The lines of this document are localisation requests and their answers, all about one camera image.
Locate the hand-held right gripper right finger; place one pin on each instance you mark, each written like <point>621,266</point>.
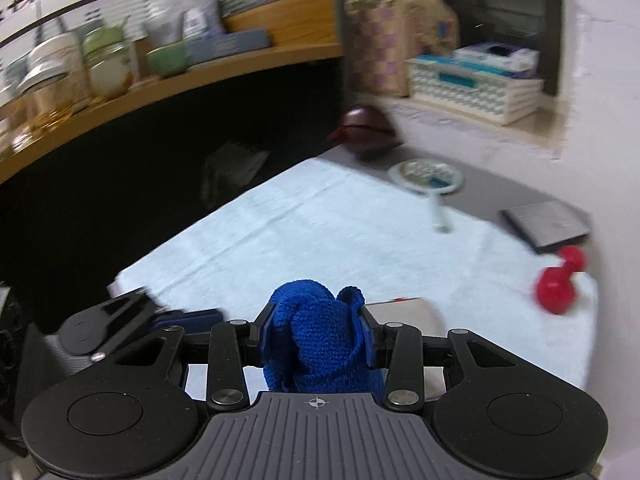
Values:
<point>369,336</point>

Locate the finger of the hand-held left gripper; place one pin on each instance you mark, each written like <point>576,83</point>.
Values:
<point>120,320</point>

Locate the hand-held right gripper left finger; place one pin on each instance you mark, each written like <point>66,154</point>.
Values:
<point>260,336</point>

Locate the blue knitted cloth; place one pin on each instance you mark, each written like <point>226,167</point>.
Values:
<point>320,335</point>

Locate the light blue towel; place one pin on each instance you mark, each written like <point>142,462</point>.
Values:
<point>325,230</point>

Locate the dark crumpled bag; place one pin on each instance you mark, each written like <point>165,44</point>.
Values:
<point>232,170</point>

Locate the red toy dumbbell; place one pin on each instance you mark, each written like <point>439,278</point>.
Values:
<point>556,287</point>

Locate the dark red round bowl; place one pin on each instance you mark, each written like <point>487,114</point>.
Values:
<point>367,130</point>

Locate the flat grey box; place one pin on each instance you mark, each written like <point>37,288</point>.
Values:
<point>547,222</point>

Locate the amber glass jar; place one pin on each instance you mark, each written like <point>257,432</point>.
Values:
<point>30,122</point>

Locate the wooden shelf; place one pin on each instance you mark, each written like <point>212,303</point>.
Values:
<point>200,77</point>

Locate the white lid jar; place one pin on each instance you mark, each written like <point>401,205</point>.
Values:
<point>52,72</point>

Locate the green lid glass jar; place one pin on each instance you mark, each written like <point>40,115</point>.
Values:
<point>111,62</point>

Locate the green bowl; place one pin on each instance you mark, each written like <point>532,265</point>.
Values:
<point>169,61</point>

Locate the white perforated basket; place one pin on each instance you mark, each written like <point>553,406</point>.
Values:
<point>470,92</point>

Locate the woven checkered tote bag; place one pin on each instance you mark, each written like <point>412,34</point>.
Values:
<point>380,45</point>

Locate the flat blue box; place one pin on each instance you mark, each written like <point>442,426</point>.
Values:
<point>227,45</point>

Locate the blue and white box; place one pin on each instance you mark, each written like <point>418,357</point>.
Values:
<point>497,59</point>

